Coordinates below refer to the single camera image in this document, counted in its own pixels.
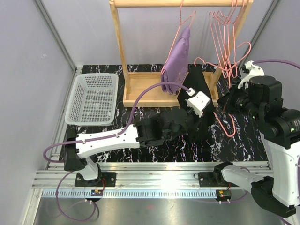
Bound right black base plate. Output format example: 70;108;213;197
193;172;238;188

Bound wooden clothes rack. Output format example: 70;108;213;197
109;0;242;107

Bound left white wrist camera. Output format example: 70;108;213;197
187;88;210;118

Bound empty pink hanger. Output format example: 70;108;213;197
215;0;247;80
209;0;238;79
226;0;253;79

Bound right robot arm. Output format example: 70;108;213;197
212;75;300;218

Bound purple trousers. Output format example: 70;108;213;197
161;27;190;84

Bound black trousers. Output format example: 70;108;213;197
177;67;216;143

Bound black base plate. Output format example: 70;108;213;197
75;172;117;188
193;172;238;188

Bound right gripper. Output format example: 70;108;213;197
218;81;264;123

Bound pink hanger holding purple trousers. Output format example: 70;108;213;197
161;0;196;74

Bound white plastic basket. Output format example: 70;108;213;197
65;73;119;126

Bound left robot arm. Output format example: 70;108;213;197
63;92;210;187

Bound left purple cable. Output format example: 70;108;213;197
44;81;191;222

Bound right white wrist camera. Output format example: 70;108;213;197
238;60;265;89

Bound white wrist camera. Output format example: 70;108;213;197
187;88;210;118
238;60;265;89

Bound aluminium mounting rail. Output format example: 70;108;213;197
31;161;275;199

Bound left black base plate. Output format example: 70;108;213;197
75;172;117;188

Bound pink hanger of black trousers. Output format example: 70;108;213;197
194;41;252;138

